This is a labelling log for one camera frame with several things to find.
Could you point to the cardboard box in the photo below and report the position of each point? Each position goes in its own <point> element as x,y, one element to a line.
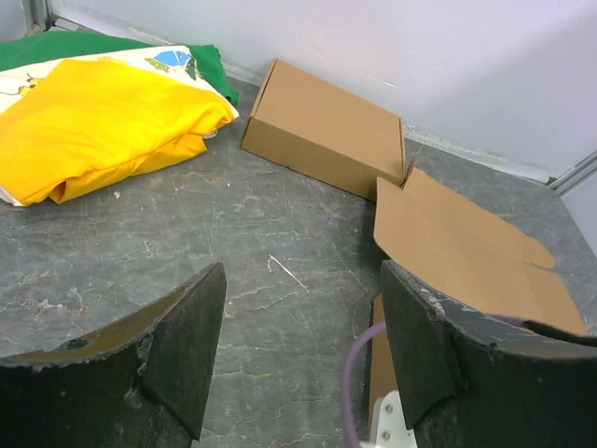
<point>477,258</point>
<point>320,130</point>

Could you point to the green yellow white cloth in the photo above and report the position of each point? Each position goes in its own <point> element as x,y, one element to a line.
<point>81,111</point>

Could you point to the closed folded cardboard box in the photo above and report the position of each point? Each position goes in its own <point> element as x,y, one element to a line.
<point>320,130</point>

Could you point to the right aluminium frame post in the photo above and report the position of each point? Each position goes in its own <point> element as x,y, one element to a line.
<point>576,175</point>

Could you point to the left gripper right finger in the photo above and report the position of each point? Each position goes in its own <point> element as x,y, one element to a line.
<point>458,368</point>

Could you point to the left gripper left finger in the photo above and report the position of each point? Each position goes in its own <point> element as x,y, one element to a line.
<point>144,377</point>

